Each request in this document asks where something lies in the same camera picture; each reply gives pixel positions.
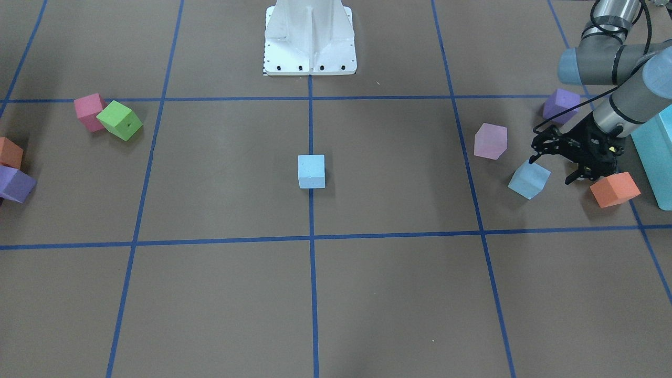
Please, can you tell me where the light blue foam block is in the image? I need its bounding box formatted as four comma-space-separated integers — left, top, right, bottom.
297, 154, 326, 189
507, 161, 551, 200

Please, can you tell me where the orange foam block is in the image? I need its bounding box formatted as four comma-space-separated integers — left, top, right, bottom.
590, 172, 641, 208
1, 137, 24, 170

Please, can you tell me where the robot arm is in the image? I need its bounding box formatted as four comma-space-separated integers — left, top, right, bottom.
528, 1, 671, 184

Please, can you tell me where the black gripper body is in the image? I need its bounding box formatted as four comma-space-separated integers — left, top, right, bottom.
566, 117, 624, 176

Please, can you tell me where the purple foam block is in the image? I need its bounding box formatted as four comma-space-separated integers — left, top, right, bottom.
1, 165, 37, 203
542, 88, 581, 125

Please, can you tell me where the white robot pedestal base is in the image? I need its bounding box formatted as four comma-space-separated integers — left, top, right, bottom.
262, 1, 358, 76

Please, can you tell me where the light pink foam block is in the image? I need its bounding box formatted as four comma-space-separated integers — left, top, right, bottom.
474, 123, 508, 160

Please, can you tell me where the cyan plastic bin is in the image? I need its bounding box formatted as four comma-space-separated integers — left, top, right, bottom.
631, 106, 671, 211

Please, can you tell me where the pink foam block by green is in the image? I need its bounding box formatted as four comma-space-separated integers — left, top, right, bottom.
73, 93, 108, 132

